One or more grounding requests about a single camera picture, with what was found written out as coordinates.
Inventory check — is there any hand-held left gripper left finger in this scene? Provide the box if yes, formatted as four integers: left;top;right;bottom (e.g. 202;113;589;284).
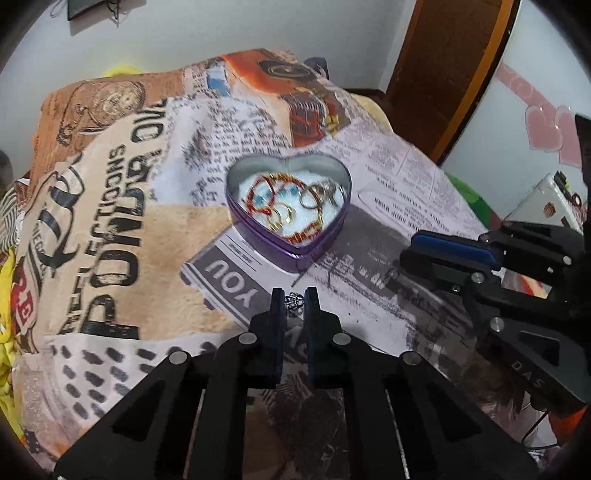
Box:
53;287;285;480

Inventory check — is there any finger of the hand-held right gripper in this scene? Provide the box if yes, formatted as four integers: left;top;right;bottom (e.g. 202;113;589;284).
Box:
409;220;591;297
400;248;591;415

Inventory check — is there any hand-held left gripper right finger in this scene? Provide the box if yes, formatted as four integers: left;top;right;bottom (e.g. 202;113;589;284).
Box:
304;286;540;480

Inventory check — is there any purple heart-shaped tin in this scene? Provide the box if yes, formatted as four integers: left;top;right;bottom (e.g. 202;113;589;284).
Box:
225;154;352;274

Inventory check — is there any red beaded bracelet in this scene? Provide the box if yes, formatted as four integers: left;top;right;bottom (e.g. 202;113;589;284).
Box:
241;172;326;243

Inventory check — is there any gold ring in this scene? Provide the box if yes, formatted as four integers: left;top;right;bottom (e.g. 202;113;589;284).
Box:
267;205;296;230

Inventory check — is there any silver ornament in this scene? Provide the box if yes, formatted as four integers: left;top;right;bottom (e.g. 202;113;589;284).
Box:
318;181;345;205

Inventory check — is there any small black gadget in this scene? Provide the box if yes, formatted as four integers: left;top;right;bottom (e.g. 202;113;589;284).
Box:
553;170;585;206

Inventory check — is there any pink heart decal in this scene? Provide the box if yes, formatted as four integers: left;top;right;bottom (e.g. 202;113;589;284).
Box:
525;104;586;168

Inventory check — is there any white suitcase with stickers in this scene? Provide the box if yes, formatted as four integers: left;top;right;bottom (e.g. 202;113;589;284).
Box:
501;173;589;234

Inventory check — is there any white sliding wardrobe door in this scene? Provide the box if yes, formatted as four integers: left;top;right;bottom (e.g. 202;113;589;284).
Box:
441;0;591;222

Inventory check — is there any brown wooden door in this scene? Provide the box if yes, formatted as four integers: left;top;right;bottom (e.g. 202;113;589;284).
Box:
385;0;520;162

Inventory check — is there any newspaper print blanket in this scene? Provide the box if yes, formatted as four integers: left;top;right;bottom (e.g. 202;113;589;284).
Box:
14;46;555;480

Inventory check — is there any dark blue cloth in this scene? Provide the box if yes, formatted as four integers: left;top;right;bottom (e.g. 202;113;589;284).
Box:
302;56;332;77

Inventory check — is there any yellow cloth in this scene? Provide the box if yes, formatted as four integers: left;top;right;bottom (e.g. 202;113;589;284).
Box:
0;258;28;437

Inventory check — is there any brown striped cloth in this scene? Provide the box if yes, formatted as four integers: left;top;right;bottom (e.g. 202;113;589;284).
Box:
0;180;29;260

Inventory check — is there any small black wall screen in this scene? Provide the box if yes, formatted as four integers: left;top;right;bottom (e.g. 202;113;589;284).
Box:
67;0;110;22

